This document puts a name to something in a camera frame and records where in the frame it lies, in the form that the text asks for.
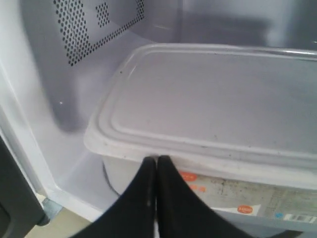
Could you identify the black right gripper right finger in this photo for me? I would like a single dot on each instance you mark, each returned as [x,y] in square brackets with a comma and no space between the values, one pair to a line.
[181,213]

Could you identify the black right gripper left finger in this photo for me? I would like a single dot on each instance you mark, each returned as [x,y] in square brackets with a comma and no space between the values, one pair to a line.
[133,213]

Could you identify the white plastic lidded container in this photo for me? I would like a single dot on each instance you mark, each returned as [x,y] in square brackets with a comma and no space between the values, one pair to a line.
[239,123]

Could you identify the white microwave door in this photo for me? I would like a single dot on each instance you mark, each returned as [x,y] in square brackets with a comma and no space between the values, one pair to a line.
[20,210]

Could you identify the white Midea microwave body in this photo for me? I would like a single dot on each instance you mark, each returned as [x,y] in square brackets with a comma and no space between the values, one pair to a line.
[57,58]

